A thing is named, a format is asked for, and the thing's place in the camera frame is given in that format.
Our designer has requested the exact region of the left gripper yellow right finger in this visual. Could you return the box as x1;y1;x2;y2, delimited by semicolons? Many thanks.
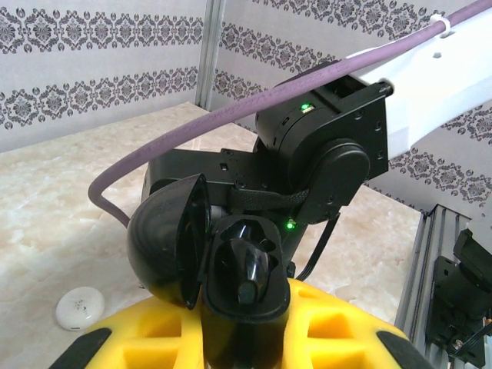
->
282;277;437;369

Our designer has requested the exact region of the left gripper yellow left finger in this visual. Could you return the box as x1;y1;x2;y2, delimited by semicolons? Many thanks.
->
48;295;207;369

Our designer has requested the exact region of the white earbud charging case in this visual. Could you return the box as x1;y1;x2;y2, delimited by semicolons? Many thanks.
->
55;287;106;331

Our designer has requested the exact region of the black earbud charging case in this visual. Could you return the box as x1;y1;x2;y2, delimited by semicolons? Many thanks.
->
126;173;292;369

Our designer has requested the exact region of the black earbud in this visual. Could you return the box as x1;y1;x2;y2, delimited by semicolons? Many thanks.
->
229;225;272;305

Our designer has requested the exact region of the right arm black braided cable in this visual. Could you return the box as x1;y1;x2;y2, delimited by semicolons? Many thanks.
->
229;188;311;211

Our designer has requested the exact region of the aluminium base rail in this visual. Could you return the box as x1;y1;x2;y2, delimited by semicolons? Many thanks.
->
394;203;476;349

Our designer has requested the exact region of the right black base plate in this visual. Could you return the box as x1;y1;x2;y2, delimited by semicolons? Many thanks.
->
430;226;492;364

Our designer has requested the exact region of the aluminium frame post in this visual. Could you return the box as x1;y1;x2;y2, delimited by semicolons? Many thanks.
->
194;0;227;113

